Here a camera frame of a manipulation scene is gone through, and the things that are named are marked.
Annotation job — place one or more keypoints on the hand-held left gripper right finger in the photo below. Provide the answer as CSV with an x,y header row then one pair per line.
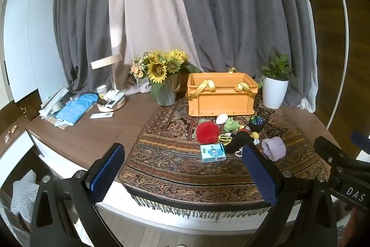
x,y
262,174

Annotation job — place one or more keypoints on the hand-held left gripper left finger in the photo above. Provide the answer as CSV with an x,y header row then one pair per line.
x,y
106,173

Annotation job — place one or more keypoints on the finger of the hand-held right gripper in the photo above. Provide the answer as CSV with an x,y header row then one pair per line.
x,y
361,141
328,150

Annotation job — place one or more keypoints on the black plush toy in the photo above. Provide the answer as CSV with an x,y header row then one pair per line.
x,y
240,141

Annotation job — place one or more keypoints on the yellow striped pouch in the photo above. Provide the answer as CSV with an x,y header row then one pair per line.
x,y
223,137

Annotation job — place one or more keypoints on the orange plastic crate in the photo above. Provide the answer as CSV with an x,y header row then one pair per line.
x,y
219,103

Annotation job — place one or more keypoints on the purple knitted scrunchie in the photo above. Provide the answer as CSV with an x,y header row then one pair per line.
x,y
274,149

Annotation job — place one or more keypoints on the white sheer curtain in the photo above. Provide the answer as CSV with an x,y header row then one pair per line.
x,y
308,101

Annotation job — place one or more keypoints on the blue card box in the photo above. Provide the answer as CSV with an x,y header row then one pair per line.
x,y
213,153

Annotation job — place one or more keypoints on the white remote control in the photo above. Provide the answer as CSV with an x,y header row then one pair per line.
x,y
101,115

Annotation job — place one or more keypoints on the green frog toy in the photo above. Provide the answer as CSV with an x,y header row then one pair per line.
x,y
230,125

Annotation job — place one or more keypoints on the patterned fringed table cloth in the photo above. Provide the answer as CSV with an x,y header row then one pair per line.
x,y
173,166

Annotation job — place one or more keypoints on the red pompom ball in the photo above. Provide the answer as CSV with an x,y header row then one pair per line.
x,y
208,133

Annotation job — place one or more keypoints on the white egg toy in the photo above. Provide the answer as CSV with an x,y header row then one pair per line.
x,y
222,118

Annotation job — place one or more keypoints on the blue cloth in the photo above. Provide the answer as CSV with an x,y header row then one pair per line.
x,y
75,109

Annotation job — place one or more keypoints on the potted plant in white pot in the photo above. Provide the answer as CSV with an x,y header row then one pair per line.
x,y
274,92

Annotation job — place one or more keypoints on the white paper cup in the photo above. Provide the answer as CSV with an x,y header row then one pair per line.
x,y
101,91

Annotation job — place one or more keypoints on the striped cloth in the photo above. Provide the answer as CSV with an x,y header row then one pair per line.
x,y
25,195

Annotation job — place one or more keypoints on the grey-green ribbed vase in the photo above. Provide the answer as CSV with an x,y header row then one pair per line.
x,y
167,93

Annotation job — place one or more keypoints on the sunflower bouquet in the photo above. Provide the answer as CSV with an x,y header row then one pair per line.
x,y
157,69

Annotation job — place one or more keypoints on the grey curtain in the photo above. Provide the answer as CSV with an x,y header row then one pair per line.
x,y
240,9
81,33

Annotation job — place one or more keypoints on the white cabinet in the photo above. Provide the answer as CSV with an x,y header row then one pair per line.
x,y
29,38

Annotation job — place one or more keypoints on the beige curtain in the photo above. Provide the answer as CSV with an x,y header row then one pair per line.
x,y
138,18

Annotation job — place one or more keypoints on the white frame boards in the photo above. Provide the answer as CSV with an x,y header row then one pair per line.
x,y
52,99

